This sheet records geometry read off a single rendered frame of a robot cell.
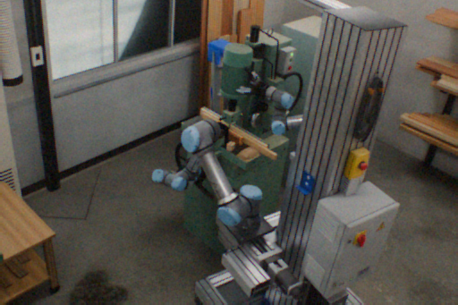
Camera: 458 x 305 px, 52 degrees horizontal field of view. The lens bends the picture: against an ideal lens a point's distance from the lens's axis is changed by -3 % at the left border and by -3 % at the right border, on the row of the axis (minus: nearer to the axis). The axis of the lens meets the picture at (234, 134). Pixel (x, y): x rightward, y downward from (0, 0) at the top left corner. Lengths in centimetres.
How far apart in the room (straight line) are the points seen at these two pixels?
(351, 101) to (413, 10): 292
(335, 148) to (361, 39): 50
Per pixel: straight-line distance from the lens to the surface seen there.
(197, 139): 231
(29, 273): 330
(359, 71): 194
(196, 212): 354
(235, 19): 471
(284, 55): 307
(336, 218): 215
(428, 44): 483
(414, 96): 501
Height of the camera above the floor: 257
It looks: 31 degrees down
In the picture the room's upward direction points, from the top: 7 degrees clockwise
